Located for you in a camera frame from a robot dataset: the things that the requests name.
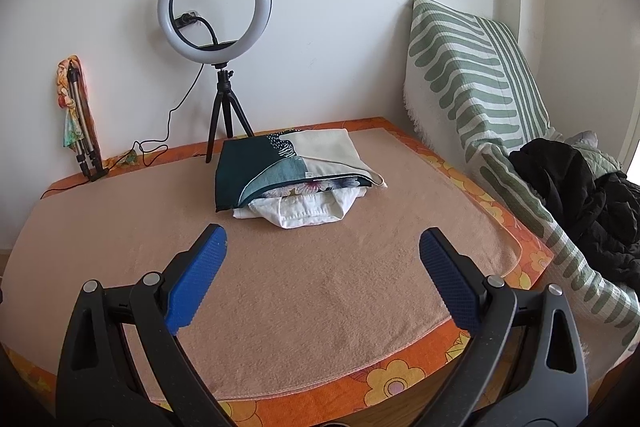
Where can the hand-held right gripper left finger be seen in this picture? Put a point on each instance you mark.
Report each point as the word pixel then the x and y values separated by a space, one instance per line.
pixel 197 277

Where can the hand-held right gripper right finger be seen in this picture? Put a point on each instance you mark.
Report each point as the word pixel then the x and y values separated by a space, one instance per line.
pixel 450 277

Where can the teal and white printed blouse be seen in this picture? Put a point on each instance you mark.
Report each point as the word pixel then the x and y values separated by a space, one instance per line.
pixel 240 172

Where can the orange floral tablecloth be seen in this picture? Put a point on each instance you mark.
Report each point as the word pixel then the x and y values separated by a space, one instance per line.
pixel 400 377

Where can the folded white garment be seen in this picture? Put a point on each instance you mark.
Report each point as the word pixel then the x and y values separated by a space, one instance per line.
pixel 300 212

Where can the black jacket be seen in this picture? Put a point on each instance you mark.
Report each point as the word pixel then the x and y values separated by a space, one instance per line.
pixel 560 187

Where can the folded floral garment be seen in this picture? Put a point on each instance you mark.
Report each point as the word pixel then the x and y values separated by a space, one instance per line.
pixel 310 187

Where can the black mini tripod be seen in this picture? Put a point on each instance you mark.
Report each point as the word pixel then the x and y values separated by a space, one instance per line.
pixel 226 92

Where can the grey quilted garment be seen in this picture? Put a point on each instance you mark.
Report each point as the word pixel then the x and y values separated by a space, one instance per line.
pixel 600 159

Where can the folded silver tripod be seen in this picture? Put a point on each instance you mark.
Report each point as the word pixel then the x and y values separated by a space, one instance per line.
pixel 80 117

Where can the green striped white throw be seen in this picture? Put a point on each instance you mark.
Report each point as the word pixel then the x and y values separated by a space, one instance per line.
pixel 465 72

